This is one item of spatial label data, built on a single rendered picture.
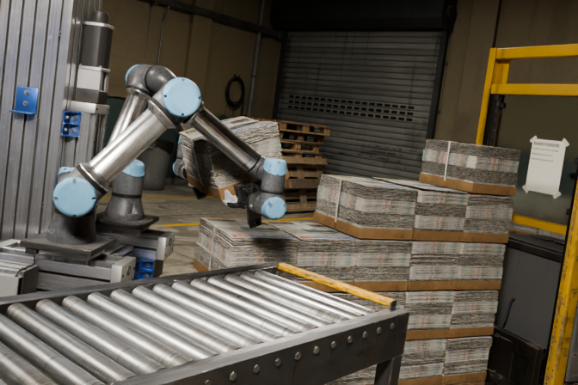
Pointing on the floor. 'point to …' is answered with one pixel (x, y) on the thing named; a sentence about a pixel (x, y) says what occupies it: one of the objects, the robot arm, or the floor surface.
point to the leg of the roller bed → (388, 371)
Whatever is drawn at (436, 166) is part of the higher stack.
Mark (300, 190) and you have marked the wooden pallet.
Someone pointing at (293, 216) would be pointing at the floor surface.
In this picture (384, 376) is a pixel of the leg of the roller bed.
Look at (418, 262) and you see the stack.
